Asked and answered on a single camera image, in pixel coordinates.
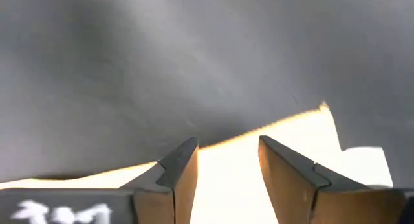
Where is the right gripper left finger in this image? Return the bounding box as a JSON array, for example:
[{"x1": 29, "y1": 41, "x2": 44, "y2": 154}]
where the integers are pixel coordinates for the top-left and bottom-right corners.
[{"x1": 120, "y1": 136, "x2": 199, "y2": 224}]

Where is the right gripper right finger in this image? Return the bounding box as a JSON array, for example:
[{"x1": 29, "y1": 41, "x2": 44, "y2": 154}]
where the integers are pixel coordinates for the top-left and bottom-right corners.
[{"x1": 257, "y1": 135, "x2": 407, "y2": 224}]

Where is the orange microfiber towel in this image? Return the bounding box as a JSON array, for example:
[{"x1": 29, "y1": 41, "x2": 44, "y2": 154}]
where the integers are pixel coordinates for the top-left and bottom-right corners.
[{"x1": 0, "y1": 101, "x2": 395, "y2": 224}]

